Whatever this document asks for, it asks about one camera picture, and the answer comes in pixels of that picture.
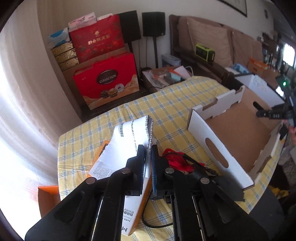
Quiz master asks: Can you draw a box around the red cable bundle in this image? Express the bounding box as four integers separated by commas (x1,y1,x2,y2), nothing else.
162,148,202,174

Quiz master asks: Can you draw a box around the left black speaker on stand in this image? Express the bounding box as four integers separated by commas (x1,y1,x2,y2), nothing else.
118,10,142,53

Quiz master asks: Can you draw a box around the framed painting on wall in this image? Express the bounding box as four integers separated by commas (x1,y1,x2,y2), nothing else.
219,0,247,17

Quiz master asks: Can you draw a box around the shallow white cardboard tray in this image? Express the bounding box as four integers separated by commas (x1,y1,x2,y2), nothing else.
187,86,283,190

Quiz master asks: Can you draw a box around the orange cardboard box on bed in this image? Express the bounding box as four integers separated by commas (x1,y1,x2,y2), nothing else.
247,58,269,77

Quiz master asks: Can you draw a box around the stack of gold boxes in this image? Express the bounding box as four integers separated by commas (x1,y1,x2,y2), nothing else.
51,41,79,71

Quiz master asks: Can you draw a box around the large brown pillow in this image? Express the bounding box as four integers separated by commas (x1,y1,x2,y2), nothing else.
178,16,233,67

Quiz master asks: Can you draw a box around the white sheer curtain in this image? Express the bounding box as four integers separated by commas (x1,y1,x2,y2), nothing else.
0,0,82,186

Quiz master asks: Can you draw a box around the green black portable radio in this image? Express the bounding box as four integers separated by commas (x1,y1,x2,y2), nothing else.
195,44,215,63

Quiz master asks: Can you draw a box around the black speaker on stand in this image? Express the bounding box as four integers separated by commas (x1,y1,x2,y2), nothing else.
118,10,142,53
142,11,166,68

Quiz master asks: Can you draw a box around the right black speaker on stand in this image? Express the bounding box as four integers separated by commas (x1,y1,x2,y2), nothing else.
142,11,166,68

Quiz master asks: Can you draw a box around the pink white gift bag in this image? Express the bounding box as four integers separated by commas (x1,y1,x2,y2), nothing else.
68,12,97,32

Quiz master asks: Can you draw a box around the white paper sheet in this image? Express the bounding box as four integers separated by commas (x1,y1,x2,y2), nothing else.
89,115,154,179

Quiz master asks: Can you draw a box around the yellow blue plaid tablecloth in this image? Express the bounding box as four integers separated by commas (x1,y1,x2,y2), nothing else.
57,76,286,240

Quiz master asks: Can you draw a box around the open box of clutter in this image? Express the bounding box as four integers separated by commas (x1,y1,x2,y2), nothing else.
142,66,193,93

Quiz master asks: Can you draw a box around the person's right hand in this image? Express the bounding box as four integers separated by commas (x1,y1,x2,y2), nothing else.
284,120,296,146

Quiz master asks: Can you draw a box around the red collection gift bag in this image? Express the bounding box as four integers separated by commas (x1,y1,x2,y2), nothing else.
73,52,139,110

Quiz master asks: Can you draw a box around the blue white small carton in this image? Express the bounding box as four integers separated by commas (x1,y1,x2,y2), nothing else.
161,54,181,67

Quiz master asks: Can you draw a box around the blue white tissue pack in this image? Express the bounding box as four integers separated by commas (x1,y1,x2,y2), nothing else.
47,28,70,49

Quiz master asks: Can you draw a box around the black cable with pouch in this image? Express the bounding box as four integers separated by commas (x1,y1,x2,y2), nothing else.
141,151,246,229

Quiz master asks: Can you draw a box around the red chinese tea gift bag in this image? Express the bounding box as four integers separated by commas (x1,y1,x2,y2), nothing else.
70,15,125,63

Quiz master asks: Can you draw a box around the white box with black rim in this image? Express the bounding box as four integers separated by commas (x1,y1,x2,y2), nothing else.
234,73,285,108

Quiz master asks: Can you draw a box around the orange open floor box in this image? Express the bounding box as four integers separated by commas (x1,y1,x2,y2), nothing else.
38,186,61,218

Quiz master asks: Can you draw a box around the orange white hard drive box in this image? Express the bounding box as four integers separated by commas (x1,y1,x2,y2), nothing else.
87,141,152,236

